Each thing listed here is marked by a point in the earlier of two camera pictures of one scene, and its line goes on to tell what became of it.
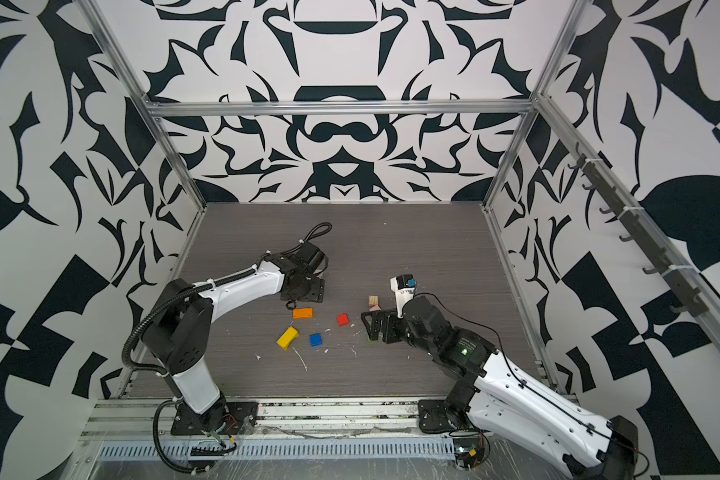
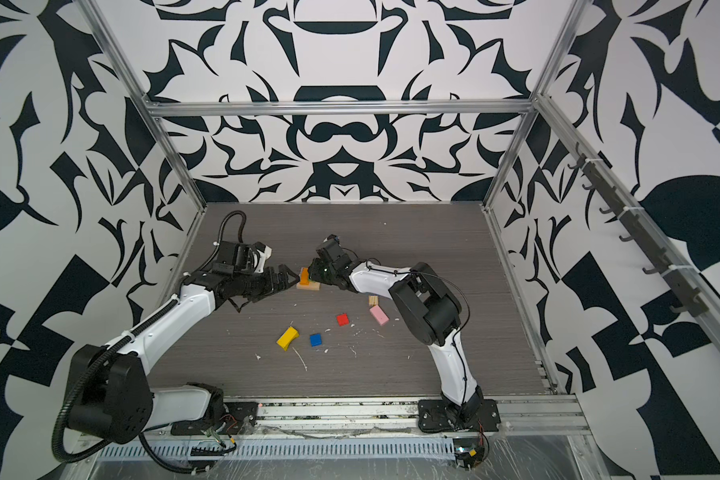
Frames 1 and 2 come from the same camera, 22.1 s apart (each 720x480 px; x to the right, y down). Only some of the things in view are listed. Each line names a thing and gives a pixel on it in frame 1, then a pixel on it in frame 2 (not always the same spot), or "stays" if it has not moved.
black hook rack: [688, 298] stays
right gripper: [391, 316] → [315, 273]
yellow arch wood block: [290, 335] stays
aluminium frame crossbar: [189, 109] stays
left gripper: [317, 294] → [271, 285]
